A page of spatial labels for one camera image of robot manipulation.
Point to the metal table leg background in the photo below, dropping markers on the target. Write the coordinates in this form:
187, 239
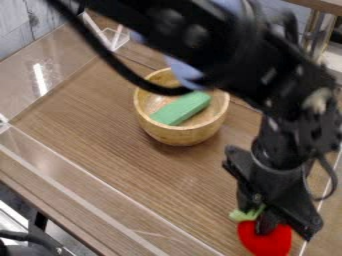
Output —
316, 33

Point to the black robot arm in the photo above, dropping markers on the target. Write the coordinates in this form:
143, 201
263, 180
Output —
227, 48

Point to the wooden bowl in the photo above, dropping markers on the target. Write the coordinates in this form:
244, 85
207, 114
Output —
192, 131

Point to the black table clamp stand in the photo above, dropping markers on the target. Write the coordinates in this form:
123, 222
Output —
37, 228

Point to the clear acrylic corner bracket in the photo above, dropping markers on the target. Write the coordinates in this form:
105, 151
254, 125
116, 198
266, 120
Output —
113, 37

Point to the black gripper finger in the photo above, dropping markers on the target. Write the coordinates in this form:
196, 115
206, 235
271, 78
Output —
266, 223

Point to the red plush strawberry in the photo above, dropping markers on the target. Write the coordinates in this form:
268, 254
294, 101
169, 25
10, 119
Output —
274, 243

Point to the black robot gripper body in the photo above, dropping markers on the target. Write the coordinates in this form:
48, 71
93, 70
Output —
275, 188

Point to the green rectangular block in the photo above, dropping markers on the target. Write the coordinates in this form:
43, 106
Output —
181, 109

